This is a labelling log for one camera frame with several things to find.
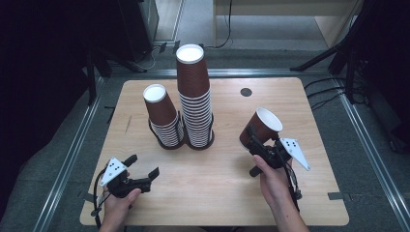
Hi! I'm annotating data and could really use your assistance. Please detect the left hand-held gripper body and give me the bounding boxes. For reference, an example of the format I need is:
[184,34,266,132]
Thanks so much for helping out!
[99,157,153,199]

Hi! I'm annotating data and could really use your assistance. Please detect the black metal stand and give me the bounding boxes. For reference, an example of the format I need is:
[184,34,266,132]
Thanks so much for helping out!
[84,47,113,106]

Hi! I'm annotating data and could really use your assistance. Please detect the aluminium frame rail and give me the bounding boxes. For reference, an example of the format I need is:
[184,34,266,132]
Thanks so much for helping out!
[107,67,337,79]
[333,76,410,231]
[32,76,105,232]

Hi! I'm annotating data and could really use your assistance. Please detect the black hanging cable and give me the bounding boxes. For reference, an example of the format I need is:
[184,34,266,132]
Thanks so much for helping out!
[206,0,234,50]

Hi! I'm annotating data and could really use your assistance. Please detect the short stack of brown cups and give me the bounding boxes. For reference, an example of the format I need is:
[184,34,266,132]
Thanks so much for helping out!
[142,83,185,149]

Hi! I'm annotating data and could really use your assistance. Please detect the black tripod stand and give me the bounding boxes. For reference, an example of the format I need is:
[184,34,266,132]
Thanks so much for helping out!
[289,0,410,105]

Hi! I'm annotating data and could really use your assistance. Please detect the person's left hand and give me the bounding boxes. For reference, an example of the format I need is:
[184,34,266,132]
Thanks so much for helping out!
[102,188,142,225]

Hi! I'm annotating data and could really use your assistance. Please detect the brown paper cup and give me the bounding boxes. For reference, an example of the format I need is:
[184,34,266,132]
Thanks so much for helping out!
[239,106,284,151]

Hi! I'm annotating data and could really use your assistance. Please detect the tall stack of brown cups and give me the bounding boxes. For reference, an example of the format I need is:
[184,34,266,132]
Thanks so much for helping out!
[175,43,215,149]

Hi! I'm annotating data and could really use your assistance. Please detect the black tape strip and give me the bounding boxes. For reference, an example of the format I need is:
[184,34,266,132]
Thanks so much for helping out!
[103,105,117,125]

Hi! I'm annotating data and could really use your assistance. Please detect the light wooden furniture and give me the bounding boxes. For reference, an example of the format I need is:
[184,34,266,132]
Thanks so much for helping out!
[212,0,366,48]

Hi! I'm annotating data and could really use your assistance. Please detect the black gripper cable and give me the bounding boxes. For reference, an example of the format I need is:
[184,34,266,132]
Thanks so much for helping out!
[284,163,305,213]
[91,167,110,230]

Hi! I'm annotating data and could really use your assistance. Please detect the person's right hand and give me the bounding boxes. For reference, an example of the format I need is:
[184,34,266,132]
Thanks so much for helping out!
[252,155,293,208]

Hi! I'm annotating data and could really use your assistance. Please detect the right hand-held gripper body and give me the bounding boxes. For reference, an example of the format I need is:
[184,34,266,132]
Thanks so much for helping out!
[248,137,311,179]

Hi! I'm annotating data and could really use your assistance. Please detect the grey tape strip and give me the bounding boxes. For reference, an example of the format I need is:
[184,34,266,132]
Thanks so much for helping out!
[327,191,352,201]

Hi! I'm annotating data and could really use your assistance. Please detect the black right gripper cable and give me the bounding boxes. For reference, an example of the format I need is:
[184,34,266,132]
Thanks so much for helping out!
[284,163,305,213]

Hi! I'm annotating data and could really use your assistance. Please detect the black wire cup holder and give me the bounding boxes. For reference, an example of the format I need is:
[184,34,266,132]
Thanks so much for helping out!
[147,110,216,152]

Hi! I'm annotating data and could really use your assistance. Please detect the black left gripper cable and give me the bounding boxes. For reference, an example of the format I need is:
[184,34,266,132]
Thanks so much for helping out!
[91,167,110,230]

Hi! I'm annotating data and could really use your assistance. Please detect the black floor cables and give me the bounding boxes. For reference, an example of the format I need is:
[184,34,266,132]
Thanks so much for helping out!
[303,76,368,111]

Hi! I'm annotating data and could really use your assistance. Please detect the white floor cable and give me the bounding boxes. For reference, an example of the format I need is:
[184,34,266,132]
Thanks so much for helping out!
[133,43,162,72]

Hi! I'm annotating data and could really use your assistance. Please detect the dark computer cabinet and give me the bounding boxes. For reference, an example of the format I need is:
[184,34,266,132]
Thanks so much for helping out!
[118,0,160,63]

